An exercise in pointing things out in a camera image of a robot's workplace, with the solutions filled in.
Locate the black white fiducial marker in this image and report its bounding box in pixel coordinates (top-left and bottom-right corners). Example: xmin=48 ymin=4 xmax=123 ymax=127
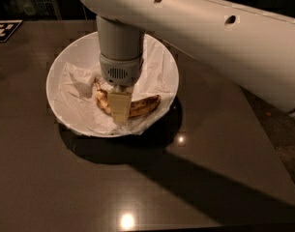
xmin=0 ymin=20 xmax=22 ymax=43

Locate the white bowl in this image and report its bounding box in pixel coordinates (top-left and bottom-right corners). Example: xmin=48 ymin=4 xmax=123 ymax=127
xmin=45 ymin=31 xmax=180 ymax=138

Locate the white paper napkin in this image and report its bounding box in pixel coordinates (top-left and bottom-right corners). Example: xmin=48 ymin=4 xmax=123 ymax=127
xmin=52 ymin=36 xmax=174 ymax=136

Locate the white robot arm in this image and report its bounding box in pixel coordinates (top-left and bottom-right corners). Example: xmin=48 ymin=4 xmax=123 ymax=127
xmin=80 ymin=0 xmax=295 ymax=119

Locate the ripe spotted banana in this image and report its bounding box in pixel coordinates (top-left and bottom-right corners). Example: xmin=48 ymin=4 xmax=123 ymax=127
xmin=94 ymin=80 xmax=162 ymax=118

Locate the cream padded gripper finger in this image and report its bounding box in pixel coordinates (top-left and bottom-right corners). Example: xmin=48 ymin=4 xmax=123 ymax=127
xmin=107 ymin=85 xmax=133 ymax=125

